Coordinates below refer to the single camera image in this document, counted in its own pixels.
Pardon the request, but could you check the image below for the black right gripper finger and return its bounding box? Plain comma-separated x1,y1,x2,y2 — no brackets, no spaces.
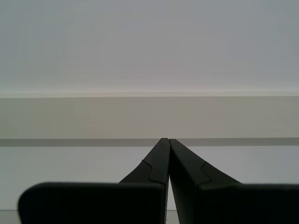
168,139,299,224
18,137,170,224

